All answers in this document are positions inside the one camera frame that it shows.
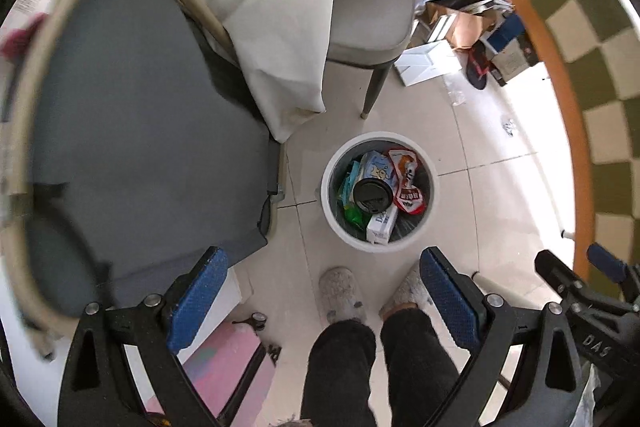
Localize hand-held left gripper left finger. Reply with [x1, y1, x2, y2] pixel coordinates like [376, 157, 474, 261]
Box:
[57, 247, 229, 427]

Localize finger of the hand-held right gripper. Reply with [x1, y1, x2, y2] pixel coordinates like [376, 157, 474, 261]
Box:
[587, 243, 640, 303]
[534, 249, 585, 304]

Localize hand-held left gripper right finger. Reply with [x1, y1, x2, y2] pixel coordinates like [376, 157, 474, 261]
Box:
[420, 247, 587, 427]

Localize white pink toothpaste box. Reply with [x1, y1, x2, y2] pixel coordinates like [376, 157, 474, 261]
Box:
[366, 207, 399, 245]

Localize red snack wrapper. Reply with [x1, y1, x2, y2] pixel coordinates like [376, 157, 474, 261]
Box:
[387, 148, 426, 214]

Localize black cup lid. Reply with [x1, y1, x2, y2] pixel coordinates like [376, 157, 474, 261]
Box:
[352, 179, 393, 214]

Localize green blue rice bag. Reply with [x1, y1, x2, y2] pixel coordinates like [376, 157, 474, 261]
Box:
[336, 159, 372, 229]

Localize blue tissue packet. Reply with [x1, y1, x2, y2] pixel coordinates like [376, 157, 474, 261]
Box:
[359, 151, 399, 188]

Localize white round trash bin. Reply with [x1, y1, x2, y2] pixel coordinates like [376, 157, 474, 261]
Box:
[321, 133, 441, 253]

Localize grey fuzzy slipper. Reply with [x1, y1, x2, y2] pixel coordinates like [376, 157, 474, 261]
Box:
[379, 263, 436, 320]
[318, 267, 366, 325]

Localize person's black pants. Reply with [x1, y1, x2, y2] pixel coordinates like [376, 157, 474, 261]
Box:
[300, 307, 461, 427]

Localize grey cushioned chair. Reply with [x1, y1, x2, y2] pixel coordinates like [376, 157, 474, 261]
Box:
[0, 0, 287, 333]
[327, 0, 419, 120]

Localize grey box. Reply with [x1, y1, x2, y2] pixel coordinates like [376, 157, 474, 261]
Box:
[492, 46, 542, 86]

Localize white flat box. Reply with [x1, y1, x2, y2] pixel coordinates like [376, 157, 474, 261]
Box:
[394, 39, 463, 86]

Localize blue box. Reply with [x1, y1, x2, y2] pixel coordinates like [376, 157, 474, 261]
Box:
[487, 14, 524, 54]

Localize brown cardboard box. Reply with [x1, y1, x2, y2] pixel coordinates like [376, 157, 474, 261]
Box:
[425, 0, 494, 51]

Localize white cloth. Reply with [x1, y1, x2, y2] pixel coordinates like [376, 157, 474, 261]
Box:
[190, 0, 423, 144]

